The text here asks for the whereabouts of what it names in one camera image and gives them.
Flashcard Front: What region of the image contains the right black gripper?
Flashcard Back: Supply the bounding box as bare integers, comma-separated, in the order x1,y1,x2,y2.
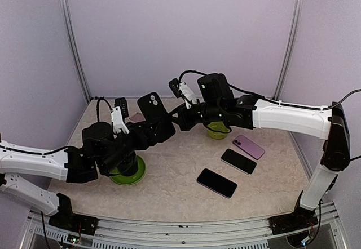
167,100,224,130

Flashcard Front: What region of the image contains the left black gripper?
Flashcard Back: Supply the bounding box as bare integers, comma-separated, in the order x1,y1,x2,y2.
100,117,163,174

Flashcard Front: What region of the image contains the black phone case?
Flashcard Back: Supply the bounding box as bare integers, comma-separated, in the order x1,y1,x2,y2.
137,92,176,142

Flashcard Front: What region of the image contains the purple phone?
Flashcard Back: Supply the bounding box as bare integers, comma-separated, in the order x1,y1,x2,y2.
232,135,265,160

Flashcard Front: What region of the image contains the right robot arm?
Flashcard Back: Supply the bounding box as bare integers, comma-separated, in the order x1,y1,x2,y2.
169,73,351,229

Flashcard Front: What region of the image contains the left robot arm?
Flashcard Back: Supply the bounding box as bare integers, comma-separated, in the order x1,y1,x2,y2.
1,122,167,229

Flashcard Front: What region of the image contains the pink phone case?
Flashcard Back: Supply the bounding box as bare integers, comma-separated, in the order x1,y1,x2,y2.
128,112,146,123

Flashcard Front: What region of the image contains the black phone middle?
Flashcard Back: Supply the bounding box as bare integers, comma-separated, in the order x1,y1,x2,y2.
221,149,257,175

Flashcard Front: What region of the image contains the black phone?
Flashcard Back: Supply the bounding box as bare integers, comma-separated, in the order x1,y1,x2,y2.
196,168,237,199
221,149,257,175

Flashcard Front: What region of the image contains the black phone front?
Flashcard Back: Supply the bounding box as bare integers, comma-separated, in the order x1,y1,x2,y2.
196,168,237,199

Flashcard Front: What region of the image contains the dark green mug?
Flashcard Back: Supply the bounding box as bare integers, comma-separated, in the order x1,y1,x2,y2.
111,153,139,176

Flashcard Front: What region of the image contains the green bowl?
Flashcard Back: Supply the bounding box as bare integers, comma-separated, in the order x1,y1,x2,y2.
207,121,231,140

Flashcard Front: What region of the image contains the green plate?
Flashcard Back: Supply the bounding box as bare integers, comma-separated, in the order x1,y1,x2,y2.
110,156,146,185

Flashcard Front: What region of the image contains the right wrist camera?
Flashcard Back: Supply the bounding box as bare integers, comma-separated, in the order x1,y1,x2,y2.
168,78,199,109

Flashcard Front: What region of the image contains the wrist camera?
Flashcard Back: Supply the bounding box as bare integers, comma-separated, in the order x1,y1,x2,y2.
111,97,129,134
168,78,199,109

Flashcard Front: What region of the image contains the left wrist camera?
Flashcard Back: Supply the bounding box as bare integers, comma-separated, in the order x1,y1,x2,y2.
111,97,129,134

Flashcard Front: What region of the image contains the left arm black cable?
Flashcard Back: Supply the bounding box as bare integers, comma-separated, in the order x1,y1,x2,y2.
96,97,115,125

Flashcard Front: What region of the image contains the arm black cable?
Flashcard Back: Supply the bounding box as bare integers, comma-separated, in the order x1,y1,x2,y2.
327,90,361,112
96,97,115,125

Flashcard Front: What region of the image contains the aluminium front rail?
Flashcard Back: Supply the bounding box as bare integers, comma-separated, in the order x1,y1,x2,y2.
21,201,346,249

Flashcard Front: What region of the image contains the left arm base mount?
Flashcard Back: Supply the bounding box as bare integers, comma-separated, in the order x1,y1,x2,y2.
49,193,99,236

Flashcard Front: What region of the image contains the right aluminium frame post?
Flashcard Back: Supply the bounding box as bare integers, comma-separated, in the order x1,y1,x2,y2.
273,0,303,100

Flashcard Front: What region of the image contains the aluminium frame post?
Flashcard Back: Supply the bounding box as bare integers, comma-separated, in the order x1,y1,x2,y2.
60,0,92,103
273,0,303,100

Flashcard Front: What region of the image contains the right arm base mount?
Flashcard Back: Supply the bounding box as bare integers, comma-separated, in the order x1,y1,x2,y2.
268,192,319,235

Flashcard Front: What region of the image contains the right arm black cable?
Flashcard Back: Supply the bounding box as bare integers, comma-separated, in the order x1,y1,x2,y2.
327,90,361,112

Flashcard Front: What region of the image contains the left aluminium frame post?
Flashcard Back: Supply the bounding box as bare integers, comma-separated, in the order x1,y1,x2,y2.
60,0,92,103

